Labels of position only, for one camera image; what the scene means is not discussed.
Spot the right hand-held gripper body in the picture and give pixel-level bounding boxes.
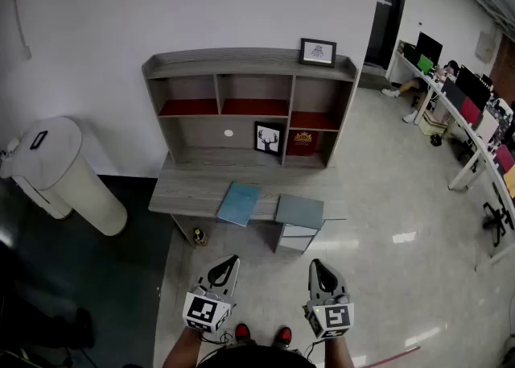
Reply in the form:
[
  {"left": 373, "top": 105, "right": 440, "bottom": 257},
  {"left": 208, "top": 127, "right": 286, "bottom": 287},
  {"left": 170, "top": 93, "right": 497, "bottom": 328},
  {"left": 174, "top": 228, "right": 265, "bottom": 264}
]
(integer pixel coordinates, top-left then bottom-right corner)
[{"left": 302, "top": 293, "right": 356, "bottom": 340}]

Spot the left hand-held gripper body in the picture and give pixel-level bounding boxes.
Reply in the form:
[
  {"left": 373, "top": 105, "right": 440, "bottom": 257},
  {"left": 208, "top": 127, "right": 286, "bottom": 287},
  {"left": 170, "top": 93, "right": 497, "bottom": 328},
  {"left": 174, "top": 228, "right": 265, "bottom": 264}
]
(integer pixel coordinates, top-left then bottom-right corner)
[{"left": 183, "top": 284, "right": 237, "bottom": 334}]

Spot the grey-blue book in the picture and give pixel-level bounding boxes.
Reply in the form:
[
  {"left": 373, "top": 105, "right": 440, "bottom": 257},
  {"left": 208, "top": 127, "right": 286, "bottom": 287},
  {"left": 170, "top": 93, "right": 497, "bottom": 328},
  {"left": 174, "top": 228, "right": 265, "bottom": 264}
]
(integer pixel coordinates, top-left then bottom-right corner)
[{"left": 274, "top": 192, "right": 325, "bottom": 231}]

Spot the light blue book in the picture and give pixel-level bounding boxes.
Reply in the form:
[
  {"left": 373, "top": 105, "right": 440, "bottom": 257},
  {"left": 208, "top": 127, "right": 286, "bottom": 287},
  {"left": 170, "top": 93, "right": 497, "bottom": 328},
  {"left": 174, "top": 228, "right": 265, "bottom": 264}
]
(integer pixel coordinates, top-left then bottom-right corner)
[{"left": 216, "top": 181, "right": 262, "bottom": 228}]

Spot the grey wooden shelf desk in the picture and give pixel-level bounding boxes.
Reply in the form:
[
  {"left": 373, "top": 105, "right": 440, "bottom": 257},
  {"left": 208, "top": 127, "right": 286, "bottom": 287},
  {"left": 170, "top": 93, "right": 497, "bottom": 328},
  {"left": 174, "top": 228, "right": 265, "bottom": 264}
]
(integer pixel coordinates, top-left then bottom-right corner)
[{"left": 141, "top": 47, "right": 361, "bottom": 170}]

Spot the person's left forearm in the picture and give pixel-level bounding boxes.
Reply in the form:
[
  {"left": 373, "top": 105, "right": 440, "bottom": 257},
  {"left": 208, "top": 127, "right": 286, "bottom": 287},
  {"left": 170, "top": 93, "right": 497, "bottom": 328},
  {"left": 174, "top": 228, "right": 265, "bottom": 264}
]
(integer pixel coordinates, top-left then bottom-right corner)
[{"left": 163, "top": 326, "right": 210, "bottom": 368}]

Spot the person's right forearm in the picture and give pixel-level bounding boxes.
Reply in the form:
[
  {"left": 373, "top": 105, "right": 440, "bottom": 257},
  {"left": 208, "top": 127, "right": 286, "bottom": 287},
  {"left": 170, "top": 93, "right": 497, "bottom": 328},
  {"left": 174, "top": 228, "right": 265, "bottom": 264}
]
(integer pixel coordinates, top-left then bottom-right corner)
[{"left": 323, "top": 336, "right": 355, "bottom": 368}]

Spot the long white office desk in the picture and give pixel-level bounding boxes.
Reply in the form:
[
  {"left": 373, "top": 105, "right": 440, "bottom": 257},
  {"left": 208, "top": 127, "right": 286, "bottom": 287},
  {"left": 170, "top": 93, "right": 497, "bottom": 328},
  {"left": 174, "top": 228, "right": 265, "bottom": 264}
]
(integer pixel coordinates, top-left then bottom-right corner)
[{"left": 385, "top": 50, "right": 515, "bottom": 257}]

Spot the person's left red shoe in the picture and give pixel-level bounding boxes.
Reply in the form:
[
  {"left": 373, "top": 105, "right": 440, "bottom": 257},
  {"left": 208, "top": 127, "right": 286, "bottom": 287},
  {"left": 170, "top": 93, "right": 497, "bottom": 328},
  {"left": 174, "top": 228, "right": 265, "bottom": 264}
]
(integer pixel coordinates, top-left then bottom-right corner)
[{"left": 234, "top": 323, "right": 253, "bottom": 345}]

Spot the person's red shoe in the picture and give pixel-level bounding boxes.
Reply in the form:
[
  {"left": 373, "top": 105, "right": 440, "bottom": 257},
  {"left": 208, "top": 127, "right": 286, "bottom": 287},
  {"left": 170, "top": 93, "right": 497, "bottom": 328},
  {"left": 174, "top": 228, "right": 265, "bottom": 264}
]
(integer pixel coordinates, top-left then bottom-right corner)
[
  {"left": 234, "top": 323, "right": 253, "bottom": 345},
  {"left": 273, "top": 325, "right": 294, "bottom": 347}
]

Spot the pale drawer unit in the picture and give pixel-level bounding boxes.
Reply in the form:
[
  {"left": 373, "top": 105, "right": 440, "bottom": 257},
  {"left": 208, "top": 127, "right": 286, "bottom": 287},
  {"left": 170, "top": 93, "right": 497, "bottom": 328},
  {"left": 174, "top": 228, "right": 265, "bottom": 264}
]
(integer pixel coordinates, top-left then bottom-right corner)
[{"left": 274, "top": 221, "right": 323, "bottom": 254}]

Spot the person's right red shoe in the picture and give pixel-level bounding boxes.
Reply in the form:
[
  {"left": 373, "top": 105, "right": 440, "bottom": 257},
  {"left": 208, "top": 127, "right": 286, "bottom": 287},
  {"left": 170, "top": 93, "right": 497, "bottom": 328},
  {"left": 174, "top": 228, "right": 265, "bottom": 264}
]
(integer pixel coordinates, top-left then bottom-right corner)
[{"left": 273, "top": 325, "right": 294, "bottom": 347}]

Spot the person's dark shirt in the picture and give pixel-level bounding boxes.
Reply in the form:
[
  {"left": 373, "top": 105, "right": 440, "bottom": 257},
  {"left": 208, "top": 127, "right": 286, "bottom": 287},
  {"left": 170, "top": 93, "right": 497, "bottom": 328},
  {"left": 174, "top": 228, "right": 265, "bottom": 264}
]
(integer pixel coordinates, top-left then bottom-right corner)
[{"left": 196, "top": 344, "right": 319, "bottom": 368}]

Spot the red box with gold emblem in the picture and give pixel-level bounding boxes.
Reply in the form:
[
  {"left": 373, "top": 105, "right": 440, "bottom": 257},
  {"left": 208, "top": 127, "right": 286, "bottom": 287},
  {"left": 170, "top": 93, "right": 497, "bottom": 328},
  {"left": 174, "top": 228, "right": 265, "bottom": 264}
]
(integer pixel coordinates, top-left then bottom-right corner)
[{"left": 285, "top": 129, "right": 322, "bottom": 157}]

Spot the black framed deer picture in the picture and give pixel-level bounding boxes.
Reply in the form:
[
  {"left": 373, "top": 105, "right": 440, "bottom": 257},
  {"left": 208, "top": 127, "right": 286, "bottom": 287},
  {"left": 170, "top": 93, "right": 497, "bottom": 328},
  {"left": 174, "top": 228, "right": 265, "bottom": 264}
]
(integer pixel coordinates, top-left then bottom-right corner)
[{"left": 253, "top": 121, "right": 285, "bottom": 157}]

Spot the black office chair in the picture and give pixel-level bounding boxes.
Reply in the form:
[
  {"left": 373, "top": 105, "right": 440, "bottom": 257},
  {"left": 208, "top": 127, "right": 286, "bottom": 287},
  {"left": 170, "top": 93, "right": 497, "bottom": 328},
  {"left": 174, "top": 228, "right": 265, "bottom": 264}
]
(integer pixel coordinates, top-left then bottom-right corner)
[
  {"left": 444, "top": 132, "right": 480, "bottom": 166},
  {"left": 482, "top": 192, "right": 515, "bottom": 246}
]

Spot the pale storage crate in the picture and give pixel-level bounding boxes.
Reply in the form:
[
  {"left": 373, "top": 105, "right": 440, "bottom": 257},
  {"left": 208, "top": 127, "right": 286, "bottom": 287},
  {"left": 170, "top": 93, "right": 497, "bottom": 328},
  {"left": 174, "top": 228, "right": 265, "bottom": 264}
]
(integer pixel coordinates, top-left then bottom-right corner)
[{"left": 418, "top": 110, "right": 447, "bottom": 137}]

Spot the dark grey divider panel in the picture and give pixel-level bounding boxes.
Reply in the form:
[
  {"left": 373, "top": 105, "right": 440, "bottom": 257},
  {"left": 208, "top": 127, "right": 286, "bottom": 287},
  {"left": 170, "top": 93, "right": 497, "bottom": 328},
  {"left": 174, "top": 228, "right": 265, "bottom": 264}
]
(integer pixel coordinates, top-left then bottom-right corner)
[{"left": 440, "top": 76, "right": 468, "bottom": 110}]

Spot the black framed bird picture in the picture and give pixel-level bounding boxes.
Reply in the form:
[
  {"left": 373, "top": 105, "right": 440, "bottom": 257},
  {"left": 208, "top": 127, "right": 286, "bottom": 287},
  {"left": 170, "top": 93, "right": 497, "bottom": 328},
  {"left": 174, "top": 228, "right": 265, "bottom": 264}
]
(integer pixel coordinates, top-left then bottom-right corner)
[{"left": 299, "top": 37, "right": 337, "bottom": 68}]

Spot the wide black monitor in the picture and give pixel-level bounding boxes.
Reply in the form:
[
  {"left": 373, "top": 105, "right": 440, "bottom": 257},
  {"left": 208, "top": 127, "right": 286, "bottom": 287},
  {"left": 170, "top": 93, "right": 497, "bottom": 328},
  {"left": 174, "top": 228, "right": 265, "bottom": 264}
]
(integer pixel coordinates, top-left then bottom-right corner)
[{"left": 454, "top": 64, "right": 492, "bottom": 112}]

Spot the large black monitor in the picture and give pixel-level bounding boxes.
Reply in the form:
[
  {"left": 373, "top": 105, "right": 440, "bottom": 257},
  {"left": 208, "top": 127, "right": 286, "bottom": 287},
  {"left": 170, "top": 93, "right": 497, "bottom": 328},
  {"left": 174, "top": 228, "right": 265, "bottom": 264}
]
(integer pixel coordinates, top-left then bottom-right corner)
[{"left": 415, "top": 31, "right": 443, "bottom": 68}]

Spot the black door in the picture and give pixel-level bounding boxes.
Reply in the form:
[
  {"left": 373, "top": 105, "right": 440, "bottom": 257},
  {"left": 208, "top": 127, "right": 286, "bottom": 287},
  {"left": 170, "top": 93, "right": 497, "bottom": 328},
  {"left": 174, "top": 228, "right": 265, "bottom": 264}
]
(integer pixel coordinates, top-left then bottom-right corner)
[{"left": 364, "top": 0, "right": 411, "bottom": 68}]

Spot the white round pedestal table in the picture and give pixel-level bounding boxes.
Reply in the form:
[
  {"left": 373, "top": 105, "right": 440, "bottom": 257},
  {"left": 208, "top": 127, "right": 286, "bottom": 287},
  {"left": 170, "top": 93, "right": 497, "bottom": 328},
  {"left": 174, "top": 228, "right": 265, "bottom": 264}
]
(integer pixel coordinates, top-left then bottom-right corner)
[{"left": 0, "top": 115, "right": 129, "bottom": 238}]

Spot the grey wall electrical box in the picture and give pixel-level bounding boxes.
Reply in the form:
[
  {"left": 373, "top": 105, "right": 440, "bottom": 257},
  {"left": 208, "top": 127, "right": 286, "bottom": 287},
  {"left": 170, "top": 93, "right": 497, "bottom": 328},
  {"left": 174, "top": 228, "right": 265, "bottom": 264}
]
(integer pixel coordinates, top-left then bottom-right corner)
[{"left": 475, "top": 30, "right": 496, "bottom": 64}]

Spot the white wall cable duct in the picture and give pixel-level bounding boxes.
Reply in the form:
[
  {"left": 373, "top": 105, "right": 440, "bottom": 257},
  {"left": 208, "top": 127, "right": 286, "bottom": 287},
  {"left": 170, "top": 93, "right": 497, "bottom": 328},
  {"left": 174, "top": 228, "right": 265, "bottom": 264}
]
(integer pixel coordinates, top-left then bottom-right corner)
[{"left": 11, "top": 0, "right": 32, "bottom": 60}]

